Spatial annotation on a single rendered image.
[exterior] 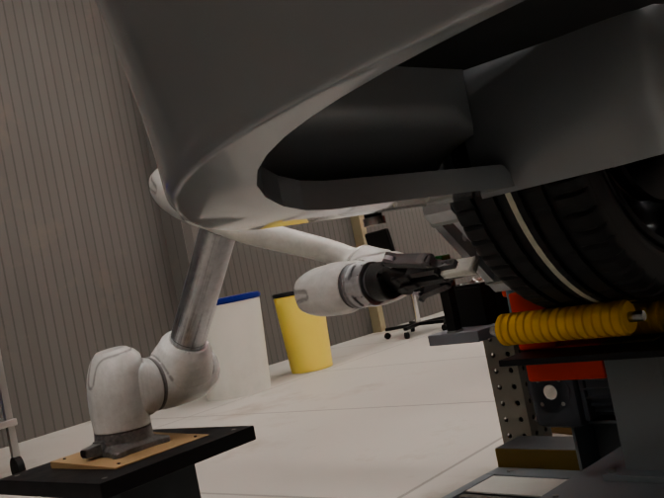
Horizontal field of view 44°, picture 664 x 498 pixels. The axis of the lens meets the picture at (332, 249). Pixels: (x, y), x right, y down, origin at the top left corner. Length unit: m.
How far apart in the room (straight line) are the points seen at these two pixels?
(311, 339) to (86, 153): 2.08
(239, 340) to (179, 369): 2.96
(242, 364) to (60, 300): 1.35
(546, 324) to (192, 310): 1.12
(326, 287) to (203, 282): 0.67
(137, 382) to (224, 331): 3.00
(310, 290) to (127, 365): 0.79
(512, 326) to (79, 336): 4.64
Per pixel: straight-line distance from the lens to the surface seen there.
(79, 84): 6.32
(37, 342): 5.73
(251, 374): 5.34
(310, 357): 5.86
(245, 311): 5.31
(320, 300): 1.63
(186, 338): 2.33
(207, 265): 2.20
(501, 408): 2.45
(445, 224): 1.42
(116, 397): 2.29
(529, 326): 1.48
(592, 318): 1.42
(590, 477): 1.60
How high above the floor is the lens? 0.68
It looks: 1 degrees up
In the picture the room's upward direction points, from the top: 11 degrees counter-clockwise
